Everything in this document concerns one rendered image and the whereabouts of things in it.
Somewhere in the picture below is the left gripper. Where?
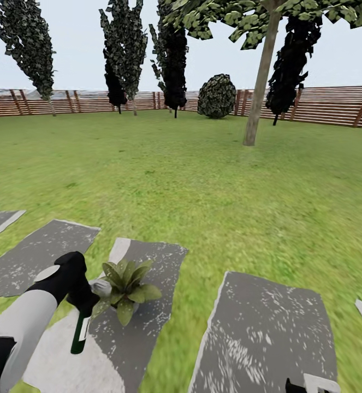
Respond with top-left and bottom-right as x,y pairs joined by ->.
66,282 -> 99,314

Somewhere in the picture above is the insectifuge atomizer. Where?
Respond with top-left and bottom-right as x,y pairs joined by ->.
71,309 -> 91,355

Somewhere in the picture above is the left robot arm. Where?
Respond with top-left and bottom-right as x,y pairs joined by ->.
0,252 -> 112,393

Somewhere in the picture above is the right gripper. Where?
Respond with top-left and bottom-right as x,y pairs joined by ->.
286,378 -> 330,393

